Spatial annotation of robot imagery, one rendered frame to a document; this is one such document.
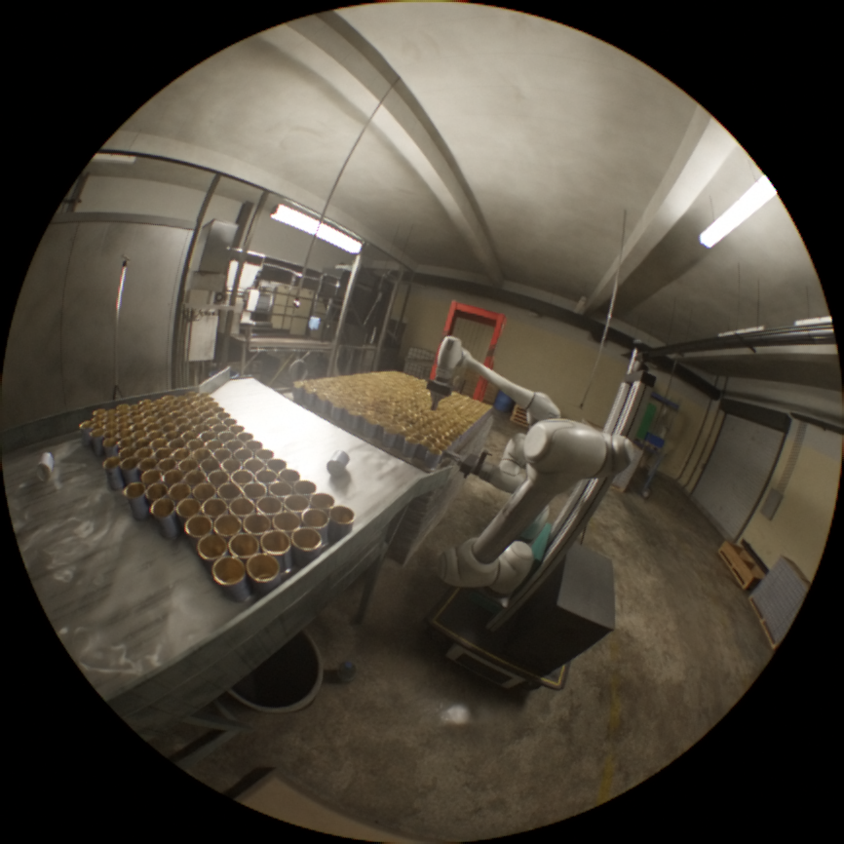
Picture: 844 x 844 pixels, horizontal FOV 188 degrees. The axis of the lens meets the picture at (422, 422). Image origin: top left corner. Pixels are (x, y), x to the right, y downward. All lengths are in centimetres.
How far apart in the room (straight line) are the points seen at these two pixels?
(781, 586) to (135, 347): 926
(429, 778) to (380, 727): 40
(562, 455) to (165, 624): 90
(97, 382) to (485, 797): 393
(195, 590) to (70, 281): 274
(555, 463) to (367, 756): 157
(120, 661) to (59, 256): 284
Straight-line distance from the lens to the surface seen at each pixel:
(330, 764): 163
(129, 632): 68
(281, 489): 79
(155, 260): 296
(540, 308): 945
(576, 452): 60
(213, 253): 282
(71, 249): 307
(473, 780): 179
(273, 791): 156
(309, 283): 420
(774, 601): 654
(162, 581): 70
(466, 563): 93
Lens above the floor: 162
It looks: 18 degrees down
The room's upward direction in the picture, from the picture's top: 16 degrees clockwise
